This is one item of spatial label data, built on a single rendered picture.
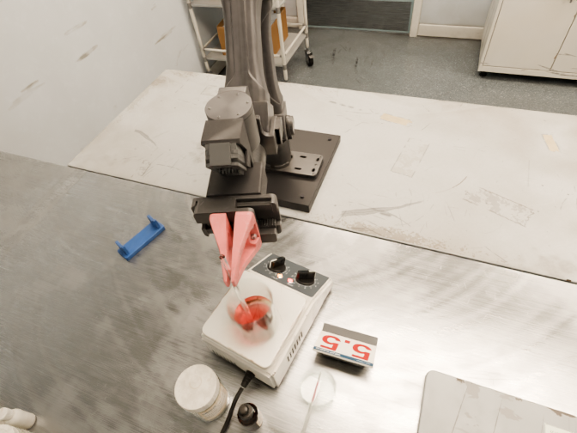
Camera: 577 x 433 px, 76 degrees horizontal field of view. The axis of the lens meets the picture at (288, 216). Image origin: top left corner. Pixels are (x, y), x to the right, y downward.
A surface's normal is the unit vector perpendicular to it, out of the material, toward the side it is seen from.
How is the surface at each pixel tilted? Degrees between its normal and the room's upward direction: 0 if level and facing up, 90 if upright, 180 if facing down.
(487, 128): 0
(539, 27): 90
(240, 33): 48
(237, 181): 3
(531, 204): 0
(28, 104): 90
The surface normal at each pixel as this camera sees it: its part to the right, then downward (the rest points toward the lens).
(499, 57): -0.36, 0.75
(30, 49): 0.93, 0.22
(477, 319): -0.11, -0.63
